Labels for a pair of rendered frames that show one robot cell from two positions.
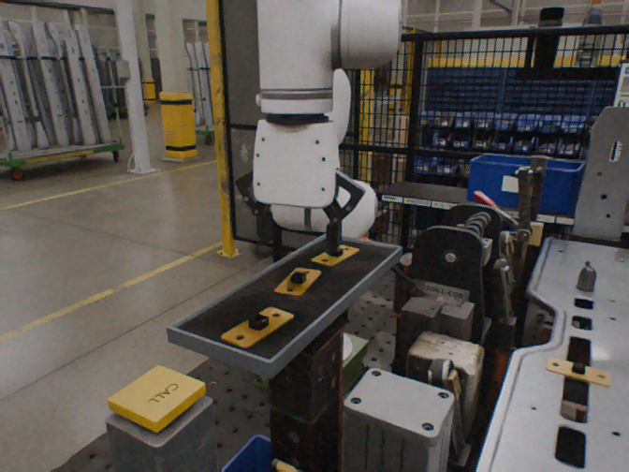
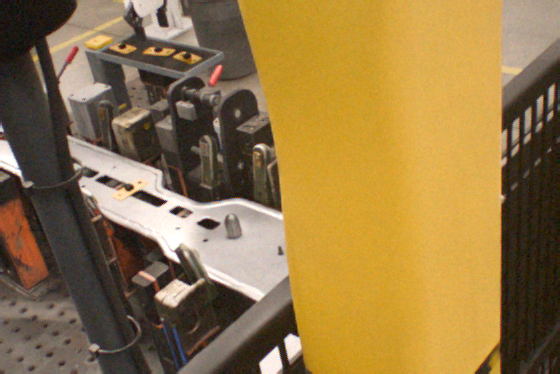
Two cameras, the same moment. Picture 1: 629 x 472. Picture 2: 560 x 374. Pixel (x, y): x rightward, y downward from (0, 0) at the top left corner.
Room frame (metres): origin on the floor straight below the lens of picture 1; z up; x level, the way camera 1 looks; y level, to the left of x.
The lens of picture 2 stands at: (1.37, -1.71, 1.87)
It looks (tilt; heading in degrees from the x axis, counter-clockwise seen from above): 33 degrees down; 107
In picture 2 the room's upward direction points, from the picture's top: 11 degrees counter-clockwise
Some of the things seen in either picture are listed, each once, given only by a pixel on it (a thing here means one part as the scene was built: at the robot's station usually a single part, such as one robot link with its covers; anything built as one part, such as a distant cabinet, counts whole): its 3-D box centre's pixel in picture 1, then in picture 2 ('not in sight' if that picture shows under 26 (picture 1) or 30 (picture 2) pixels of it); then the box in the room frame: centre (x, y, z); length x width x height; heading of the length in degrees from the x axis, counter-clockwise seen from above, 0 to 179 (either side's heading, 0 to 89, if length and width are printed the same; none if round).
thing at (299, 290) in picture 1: (299, 278); (158, 50); (0.58, 0.02, 1.17); 0.08 x 0.04 x 0.01; 160
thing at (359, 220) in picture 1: (333, 231); not in sight; (1.01, -0.05, 1.09); 0.19 x 0.12 x 0.24; 83
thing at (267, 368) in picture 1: (306, 285); (157, 55); (0.58, 0.01, 1.16); 0.37 x 0.14 x 0.02; 150
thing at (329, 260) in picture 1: (335, 252); (187, 56); (0.68, -0.04, 1.17); 0.08 x 0.04 x 0.01; 143
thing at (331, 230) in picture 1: (342, 227); (136, 30); (0.56, -0.04, 1.25); 0.03 x 0.03 x 0.07; 70
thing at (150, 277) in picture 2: not in sight; (168, 328); (0.76, -0.68, 0.84); 0.11 x 0.08 x 0.29; 60
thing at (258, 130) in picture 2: not in sight; (269, 201); (0.91, -0.32, 0.91); 0.07 x 0.05 x 0.42; 60
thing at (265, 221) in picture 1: (256, 218); (164, 13); (0.60, 0.07, 1.24); 0.03 x 0.03 x 0.07; 70
